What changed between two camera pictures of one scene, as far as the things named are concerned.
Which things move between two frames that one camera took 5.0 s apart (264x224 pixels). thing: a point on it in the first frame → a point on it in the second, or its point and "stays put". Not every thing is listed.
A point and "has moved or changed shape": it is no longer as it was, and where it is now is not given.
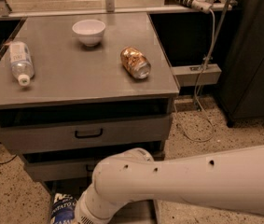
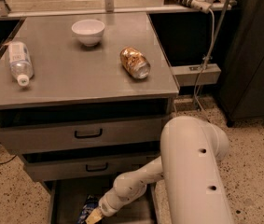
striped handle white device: x=198 y=2 stays put
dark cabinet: x=249 y=84 stays put
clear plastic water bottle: x=21 y=63 stays put
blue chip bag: x=62 y=209 has moved or changed shape
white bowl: x=90 y=31 stays put
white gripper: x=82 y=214 → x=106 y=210
